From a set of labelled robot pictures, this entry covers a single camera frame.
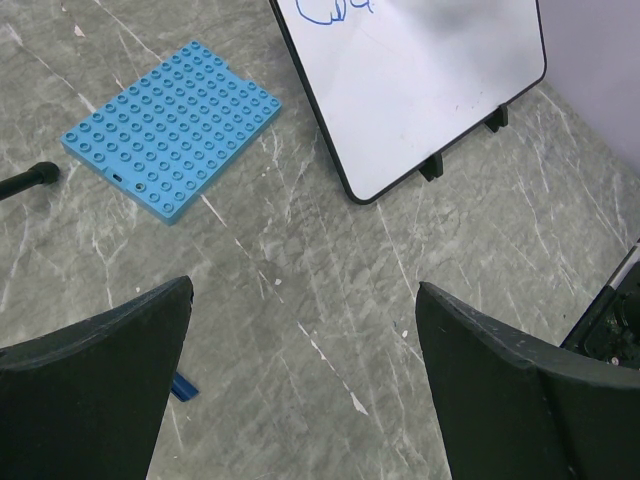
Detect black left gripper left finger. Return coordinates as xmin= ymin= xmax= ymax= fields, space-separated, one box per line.
xmin=1 ymin=276 xmax=193 ymax=479

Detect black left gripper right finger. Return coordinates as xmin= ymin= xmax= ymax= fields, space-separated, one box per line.
xmin=415 ymin=282 xmax=639 ymax=479

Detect blue marker cap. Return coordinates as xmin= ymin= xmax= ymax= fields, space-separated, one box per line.
xmin=171 ymin=372 xmax=200 ymax=403

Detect white whiteboard black frame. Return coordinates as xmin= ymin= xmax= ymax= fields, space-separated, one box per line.
xmin=271 ymin=1 xmax=547 ymax=205

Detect black tripod stand legs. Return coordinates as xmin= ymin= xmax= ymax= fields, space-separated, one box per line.
xmin=0 ymin=162 xmax=60 ymax=200

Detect blue studded building plate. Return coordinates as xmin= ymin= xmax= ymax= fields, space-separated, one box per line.
xmin=60 ymin=41 xmax=281 ymax=225

